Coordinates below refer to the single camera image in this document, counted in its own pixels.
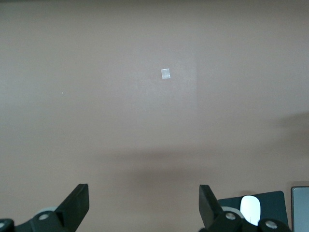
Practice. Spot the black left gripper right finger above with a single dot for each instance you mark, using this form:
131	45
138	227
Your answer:
208	207

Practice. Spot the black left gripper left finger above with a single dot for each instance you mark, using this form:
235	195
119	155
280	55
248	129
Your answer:
74	205

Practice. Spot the white computer mouse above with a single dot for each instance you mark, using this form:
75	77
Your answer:
251	207

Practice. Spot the black mouse pad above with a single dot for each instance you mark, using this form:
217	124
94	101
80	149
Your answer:
272	205

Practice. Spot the silver laptop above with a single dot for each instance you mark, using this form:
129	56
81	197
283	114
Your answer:
301	210

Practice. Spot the small tape mark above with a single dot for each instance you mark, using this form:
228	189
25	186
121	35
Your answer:
165	74

